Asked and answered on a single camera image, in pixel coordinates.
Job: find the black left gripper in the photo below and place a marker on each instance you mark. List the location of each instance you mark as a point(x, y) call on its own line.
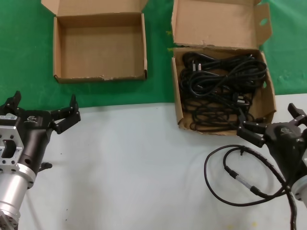
point(33, 134)

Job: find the small black knob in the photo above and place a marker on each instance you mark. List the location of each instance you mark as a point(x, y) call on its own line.
point(45, 165)

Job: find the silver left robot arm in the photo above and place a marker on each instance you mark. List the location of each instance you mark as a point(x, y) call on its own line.
point(12, 191)

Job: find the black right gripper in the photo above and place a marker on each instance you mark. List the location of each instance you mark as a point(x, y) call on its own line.
point(285, 143)

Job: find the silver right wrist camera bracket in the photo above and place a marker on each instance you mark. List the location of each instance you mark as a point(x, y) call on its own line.
point(305, 158)

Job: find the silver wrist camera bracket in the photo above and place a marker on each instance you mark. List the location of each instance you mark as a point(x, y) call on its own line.
point(305, 158)
point(9, 146)

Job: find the cardboard box with plain lid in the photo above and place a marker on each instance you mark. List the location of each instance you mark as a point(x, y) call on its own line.
point(96, 48)

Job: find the cardboard box with holed flap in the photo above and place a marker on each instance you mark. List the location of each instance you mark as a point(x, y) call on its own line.
point(216, 24)

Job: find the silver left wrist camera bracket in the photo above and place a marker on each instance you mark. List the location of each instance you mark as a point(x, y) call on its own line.
point(9, 146)

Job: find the green table mat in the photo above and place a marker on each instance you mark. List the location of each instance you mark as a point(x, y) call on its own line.
point(24, 60)

